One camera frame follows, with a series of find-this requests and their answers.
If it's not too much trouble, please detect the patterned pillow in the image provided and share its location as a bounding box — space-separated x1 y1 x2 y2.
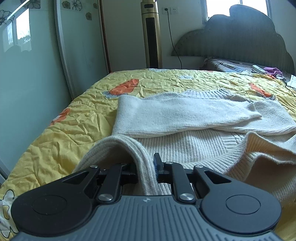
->
201 58 263 73

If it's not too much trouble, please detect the grey upholstered headboard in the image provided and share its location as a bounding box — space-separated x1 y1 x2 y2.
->
171 9 295 73

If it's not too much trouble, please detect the yellow floral bed quilt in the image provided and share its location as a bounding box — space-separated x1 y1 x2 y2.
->
1 69 295 240

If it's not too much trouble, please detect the gold tower fan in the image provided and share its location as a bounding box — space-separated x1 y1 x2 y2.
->
141 0 163 69

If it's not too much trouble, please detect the white wall socket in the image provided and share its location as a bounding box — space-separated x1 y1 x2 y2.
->
162 7 179 15

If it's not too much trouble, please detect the window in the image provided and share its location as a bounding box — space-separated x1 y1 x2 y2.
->
200 0 272 24

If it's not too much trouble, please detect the white knit sweater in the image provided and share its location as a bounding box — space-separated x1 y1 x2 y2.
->
76 89 295 204

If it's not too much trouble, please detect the black power cable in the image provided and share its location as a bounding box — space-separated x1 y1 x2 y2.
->
165 7 183 70

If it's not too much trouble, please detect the purple cloth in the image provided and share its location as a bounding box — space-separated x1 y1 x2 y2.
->
264 67 284 79

